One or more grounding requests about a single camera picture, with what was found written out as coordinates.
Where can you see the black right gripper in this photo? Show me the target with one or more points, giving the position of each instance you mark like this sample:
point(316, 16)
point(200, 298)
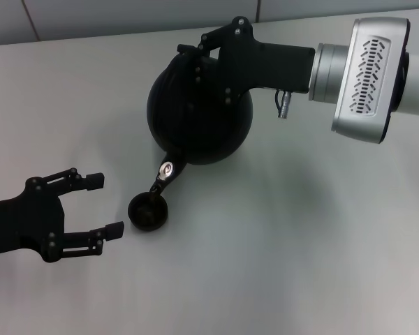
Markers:
point(272, 66)

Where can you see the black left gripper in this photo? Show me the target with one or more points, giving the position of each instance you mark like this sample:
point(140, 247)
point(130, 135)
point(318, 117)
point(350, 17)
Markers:
point(28, 220)

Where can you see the black round teapot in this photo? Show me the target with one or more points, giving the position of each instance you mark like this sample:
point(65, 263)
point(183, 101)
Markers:
point(202, 139)

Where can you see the small dark teacup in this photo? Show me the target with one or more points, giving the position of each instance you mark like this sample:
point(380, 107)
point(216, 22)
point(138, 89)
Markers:
point(143, 218)

